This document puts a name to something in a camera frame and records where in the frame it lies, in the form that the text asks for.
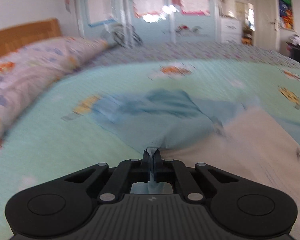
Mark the bee print quilted bedspread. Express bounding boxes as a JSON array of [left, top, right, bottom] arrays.
[[0, 61, 300, 240]]

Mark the white door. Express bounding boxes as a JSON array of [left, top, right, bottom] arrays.
[[254, 0, 282, 53]]

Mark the stack of colourful bags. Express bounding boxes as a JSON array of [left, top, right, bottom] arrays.
[[276, 0, 294, 29]]

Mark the blue framed wall chart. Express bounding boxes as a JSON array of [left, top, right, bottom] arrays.
[[84, 0, 115, 27]]

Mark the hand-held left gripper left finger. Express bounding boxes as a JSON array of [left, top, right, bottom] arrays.
[[65, 149, 150, 204]]

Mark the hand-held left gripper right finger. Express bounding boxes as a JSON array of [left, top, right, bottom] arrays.
[[151, 149, 237, 204]]

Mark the light blue and grey jacket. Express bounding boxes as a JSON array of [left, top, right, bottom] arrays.
[[92, 89, 300, 195]]

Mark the wooden headboard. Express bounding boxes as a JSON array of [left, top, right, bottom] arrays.
[[0, 18, 63, 63]]

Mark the floral duvet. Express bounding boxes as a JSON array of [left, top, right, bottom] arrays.
[[0, 37, 109, 155]]

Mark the white drawer cabinet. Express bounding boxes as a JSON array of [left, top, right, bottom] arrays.
[[220, 17, 242, 44]]

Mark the white sliding door wardrobe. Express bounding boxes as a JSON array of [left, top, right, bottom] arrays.
[[74, 0, 220, 47]]

